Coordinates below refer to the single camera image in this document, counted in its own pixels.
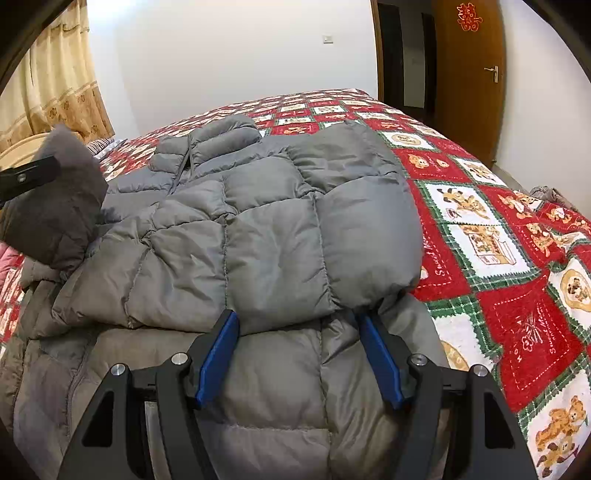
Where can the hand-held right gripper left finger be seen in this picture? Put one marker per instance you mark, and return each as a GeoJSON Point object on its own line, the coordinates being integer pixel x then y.
{"type": "Point", "coordinates": [213, 364]}

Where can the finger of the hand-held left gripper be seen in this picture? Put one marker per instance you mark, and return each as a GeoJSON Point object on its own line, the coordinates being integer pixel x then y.
{"type": "Point", "coordinates": [27, 177]}

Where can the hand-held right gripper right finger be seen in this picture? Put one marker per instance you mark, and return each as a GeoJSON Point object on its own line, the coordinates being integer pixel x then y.
{"type": "Point", "coordinates": [383, 364]}

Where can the grey puffer jacket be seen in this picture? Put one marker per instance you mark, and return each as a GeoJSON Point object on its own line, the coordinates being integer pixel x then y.
{"type": "Point", "coordinates": [277, 230]}

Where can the beige headboard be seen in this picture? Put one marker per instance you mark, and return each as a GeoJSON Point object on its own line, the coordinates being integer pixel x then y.
{"type": "Point", "coordinates": [18, 147]}

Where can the striped cloth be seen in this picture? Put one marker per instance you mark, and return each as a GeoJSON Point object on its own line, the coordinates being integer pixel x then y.
{"type": "Point", "coordinates": [101, 145]}

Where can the pink cloth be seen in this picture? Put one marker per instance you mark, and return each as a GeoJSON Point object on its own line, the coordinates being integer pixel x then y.
{"type": "Point", "coordinates": [5, 261]}

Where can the beige patterned curtain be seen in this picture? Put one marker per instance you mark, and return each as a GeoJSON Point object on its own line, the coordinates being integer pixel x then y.
{"type": "Point", "coordinates": [55, 83]}

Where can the red bear printed blanket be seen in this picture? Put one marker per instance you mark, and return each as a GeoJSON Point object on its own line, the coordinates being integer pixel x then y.
{"type": "Point", "coordinates": [508, 258]}

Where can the grey-brown cloth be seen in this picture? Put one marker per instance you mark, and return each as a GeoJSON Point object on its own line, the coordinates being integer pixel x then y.
{"type": "Point", "coordinates": [547, 193]}

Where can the brown wooden door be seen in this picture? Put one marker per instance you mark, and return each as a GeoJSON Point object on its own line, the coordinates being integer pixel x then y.
{"type": "Point", "coordinates": [466, 92]}

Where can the red paper door decoration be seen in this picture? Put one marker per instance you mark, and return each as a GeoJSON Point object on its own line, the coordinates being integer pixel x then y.
{"type": "Point", "coordinates": [469, 16]}

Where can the brown wooden door frame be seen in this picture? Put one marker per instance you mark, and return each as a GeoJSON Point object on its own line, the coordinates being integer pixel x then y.
{"type": "Point", "coordinates": [376, 46]}

